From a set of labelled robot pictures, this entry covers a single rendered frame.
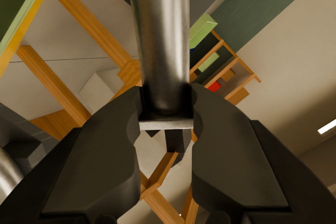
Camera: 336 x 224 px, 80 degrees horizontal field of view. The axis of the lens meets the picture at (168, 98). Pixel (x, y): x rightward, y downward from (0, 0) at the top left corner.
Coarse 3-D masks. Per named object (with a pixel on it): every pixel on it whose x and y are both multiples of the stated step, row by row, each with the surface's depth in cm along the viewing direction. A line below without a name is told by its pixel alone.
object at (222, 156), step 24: (192, 96) 12; (216, 96) 11; (216, 120) 9; (240, 120) 9; (216, 144) 8; (240, 144) 8; (192, 168) 7; (216, 168) 7; (240, 168) 7; (264, 168) 7; (192, 192) 7; (216, 192) 6; (240, 192) 6; (264, 192) 6; (240, 216) 6
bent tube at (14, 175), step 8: (0, 152) 14; (0, 160) 14; (8, 160) 14; (0, 168) 14; (8, 168) 14; (16, 168) 15; (0, 176) 14; (8, 176) 14; (16, 176) 15; (0, 184) 14; (8, 184) 14; (16, 184) 15; (0, 192) 14; (8, 192) 14; (0, 200) 14
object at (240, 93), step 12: (216, 36) 512; (192, 48) 542; (216, 48) 519; (228, 48) 510; (204, 60) 535; (240, 60) 507; (192, 72) 558; (228, 72) 529; (252, 72) 505; (216, 84) 545; (240, 84) 516; (228, 96) 531; (240, 96) 534
